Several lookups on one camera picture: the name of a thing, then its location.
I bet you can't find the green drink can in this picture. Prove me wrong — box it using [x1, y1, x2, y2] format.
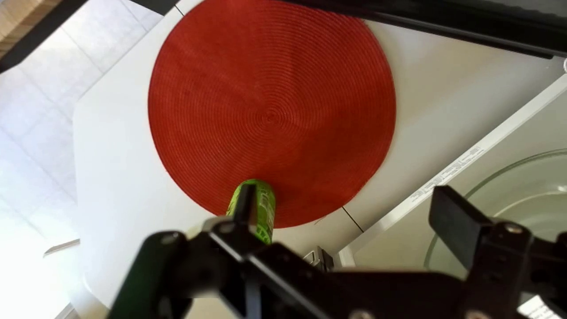
[225, 179, 276, 245]

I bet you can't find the glass turntable plate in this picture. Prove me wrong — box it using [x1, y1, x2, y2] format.
[423, 148, 567, 272]

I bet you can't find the round red woven placemat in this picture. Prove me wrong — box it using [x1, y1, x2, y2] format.
[148, 0, 397, 229]

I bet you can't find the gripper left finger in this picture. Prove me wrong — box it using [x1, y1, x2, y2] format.
[108, 183, 329, 319]

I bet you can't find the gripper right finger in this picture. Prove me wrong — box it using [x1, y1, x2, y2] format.
[428, 185, 567, 319]

